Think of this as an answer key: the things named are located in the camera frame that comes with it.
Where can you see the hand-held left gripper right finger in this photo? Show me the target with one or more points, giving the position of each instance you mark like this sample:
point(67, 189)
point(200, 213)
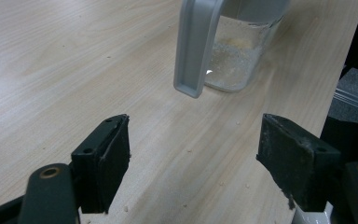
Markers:
point(295, 161)

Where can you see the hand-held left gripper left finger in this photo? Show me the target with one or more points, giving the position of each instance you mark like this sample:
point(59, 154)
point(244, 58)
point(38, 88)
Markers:
point(105, 161)

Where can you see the aluminium floor rail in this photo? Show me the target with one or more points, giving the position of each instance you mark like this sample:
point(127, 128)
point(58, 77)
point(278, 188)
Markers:
point(355, 99)

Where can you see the clear jar with grey lid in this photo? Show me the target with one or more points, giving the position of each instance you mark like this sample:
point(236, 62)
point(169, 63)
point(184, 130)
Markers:
point(230, 53)

